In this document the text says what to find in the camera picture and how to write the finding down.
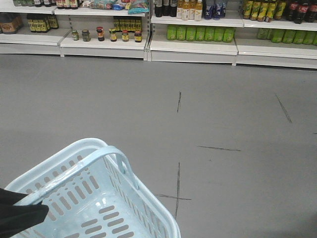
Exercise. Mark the white store shelf unit right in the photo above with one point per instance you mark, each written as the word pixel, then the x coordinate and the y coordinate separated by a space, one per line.
pixel 245 48

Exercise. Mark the white store shelf unit left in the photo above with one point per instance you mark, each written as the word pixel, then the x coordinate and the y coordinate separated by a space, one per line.
pixel 82 32

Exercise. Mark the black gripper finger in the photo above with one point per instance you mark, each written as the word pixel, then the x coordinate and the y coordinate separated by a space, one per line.
pixel 10 198
pixel 14 219

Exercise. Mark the white store shelf unit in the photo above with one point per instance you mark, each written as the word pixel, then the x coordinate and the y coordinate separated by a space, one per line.
pixel 245 48
pixel 82 32

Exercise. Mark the light blue plastic basket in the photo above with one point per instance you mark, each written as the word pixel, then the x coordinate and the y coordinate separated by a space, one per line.
pixel 92 192

